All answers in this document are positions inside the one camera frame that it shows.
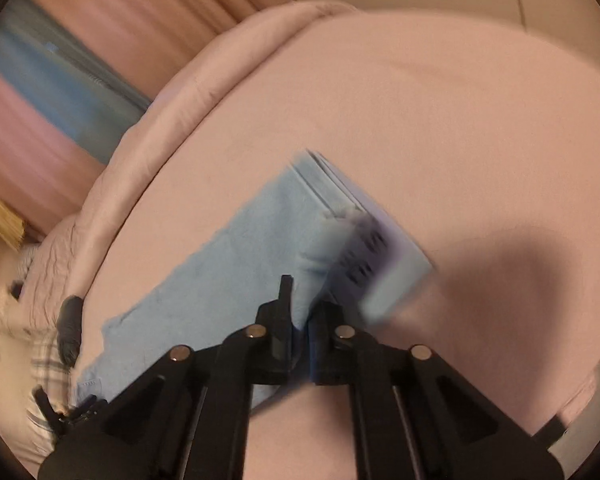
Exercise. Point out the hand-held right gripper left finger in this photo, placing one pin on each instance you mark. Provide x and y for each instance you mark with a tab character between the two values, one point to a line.
275	340

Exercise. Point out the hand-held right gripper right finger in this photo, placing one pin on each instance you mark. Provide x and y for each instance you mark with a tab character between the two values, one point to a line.
316	350

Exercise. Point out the light blue denim pants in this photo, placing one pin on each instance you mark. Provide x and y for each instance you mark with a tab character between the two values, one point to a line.
240	260

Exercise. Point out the plaid folded cloth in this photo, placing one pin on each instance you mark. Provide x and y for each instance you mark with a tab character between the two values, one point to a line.
47	365

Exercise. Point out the dark blue folded jeans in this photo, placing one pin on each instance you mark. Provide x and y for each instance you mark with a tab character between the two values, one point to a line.
70	327

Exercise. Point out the white plush toy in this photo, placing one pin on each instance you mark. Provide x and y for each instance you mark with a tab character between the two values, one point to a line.
5	310

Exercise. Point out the pink quilted blanket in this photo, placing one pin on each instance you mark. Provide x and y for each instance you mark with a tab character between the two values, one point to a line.
50	270

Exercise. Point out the yellow fringed cloth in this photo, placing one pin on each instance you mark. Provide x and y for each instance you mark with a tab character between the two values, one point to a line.
6	222

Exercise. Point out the pink bed sheet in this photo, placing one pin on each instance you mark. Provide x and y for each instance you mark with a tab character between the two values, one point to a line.
430	135

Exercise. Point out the pink rolled duvet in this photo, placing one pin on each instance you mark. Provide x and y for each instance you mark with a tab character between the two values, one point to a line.
180	110

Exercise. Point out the pink curtain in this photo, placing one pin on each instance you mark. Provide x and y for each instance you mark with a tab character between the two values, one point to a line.
30	150
145	15

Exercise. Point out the blue curtain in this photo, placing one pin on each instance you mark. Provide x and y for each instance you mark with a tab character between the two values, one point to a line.
55	80

